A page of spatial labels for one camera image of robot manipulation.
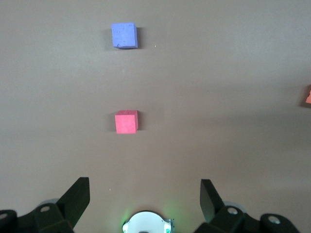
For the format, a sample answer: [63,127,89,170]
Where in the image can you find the brown table cover mat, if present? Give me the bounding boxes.
[0,0,311,233]

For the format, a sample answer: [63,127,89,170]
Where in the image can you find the purple foam block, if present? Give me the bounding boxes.
[111,22,138,50]

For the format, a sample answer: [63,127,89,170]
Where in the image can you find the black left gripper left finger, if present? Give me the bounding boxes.
[0,177,91,233]

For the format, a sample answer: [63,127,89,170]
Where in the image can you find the orange foam block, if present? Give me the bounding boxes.
[301,84,311,107]

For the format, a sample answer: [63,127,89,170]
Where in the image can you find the red foam block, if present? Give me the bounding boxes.
[114,110,139,134]

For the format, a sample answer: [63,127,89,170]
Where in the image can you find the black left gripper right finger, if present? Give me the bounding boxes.
[195,179,299,233]

